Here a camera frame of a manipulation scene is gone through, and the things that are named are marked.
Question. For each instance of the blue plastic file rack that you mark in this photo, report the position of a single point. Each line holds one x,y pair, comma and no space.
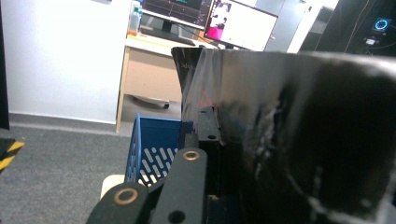
155,140

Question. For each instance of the dark computer monitor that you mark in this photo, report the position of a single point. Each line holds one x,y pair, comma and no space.
177,9

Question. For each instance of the bright computer monitor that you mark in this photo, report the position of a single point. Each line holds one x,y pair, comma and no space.
246,26

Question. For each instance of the clear plastic bottle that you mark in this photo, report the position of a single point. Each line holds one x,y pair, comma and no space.
135,18

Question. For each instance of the beige wooden desk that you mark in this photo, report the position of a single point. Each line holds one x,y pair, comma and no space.
149,71

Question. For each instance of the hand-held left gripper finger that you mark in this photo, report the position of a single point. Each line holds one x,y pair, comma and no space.
209,149

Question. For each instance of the stand base with striped tape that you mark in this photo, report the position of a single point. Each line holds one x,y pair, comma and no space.
7,152

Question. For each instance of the magazine with portrait cover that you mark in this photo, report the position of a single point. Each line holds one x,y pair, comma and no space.
280,124

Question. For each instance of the black keyboard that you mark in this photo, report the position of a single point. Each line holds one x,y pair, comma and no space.
166,34

